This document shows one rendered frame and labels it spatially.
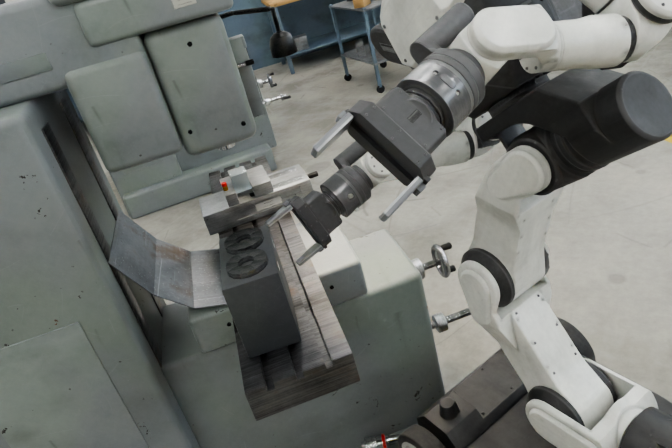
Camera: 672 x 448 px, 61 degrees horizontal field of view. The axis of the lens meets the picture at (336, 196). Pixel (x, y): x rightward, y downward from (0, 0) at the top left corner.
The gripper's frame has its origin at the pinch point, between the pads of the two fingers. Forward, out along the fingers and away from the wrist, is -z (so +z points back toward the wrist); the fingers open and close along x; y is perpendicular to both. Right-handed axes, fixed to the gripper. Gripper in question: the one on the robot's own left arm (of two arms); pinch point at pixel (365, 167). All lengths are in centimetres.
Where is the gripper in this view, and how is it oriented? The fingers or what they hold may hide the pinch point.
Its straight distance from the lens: 65.4
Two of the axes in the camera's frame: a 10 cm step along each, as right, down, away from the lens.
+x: -7.3, -6.8, 0.8
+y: 2.0, -3.3, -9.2
